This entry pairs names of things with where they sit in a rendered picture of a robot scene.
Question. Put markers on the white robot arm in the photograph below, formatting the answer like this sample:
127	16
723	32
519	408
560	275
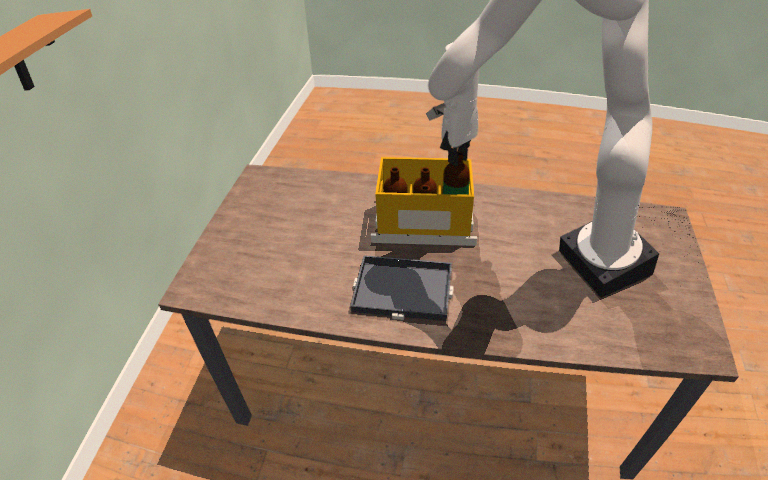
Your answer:
625	146

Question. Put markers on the yellow wooden crate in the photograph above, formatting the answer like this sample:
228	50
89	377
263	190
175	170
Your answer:
421	214

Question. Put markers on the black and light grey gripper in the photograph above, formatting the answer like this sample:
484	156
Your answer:
463	127

